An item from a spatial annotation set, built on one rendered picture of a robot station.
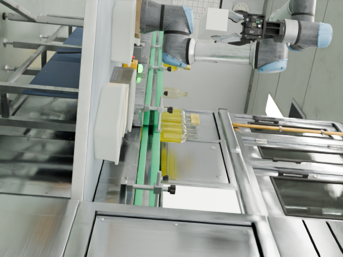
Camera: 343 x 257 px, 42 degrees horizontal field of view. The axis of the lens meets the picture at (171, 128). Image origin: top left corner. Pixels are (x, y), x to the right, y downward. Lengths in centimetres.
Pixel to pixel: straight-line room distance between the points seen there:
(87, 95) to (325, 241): 72
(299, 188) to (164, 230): 117
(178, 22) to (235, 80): 639
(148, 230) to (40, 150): 120
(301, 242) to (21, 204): 69
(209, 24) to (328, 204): 113
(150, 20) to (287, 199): 99
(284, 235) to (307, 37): 61
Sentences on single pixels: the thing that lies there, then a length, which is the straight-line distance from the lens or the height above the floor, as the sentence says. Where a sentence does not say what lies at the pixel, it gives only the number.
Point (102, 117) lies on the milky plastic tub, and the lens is 136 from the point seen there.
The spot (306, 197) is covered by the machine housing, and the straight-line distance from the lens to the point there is 214.
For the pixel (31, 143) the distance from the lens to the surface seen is 229.
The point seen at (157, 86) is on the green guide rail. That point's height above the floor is 94.
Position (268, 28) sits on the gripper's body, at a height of 124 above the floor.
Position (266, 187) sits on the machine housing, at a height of 148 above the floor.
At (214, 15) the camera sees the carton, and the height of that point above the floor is 107.
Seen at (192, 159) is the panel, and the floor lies 113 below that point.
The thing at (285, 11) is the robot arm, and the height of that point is 136.
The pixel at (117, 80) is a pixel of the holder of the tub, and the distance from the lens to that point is 171.
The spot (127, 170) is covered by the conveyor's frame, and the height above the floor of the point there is 85.
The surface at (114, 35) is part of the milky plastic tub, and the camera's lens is 165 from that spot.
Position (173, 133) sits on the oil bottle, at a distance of 205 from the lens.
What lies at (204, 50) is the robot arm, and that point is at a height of 112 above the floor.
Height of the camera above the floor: 91
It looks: 3 degrees up
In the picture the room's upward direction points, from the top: 95 degrees clockwise
